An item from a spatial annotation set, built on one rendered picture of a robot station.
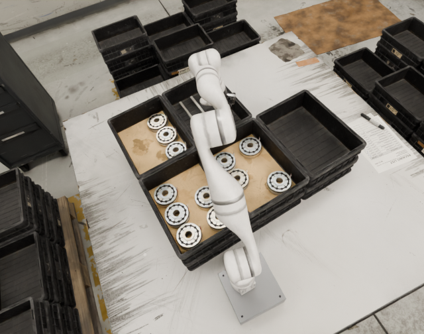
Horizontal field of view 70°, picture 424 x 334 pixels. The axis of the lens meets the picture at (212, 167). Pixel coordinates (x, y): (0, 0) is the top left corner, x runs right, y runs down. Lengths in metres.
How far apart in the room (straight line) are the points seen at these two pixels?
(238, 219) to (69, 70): 3.06
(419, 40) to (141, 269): 2.58
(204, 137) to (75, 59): 3.11
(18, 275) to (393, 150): 2.10
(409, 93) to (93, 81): 2.75
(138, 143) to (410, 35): 2.29
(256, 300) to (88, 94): 2.59
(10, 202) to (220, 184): 1.62
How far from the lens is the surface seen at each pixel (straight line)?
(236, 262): 0.91
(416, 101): 2.48
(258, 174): 1.36
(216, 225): 1.23
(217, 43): 2.76
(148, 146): 1.53
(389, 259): 1.47
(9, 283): 2.11
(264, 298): 1.23
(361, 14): 3.84
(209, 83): 0.87
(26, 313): 1.87
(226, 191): 0.79
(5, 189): 2.27
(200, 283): 1.35
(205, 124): 0.73
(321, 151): 1.46
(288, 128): 1.52
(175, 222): 1.27
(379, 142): 1.74
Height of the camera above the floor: 2.01
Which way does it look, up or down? 58 degrees down
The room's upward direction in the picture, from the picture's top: 11 degrees counter-clockwise
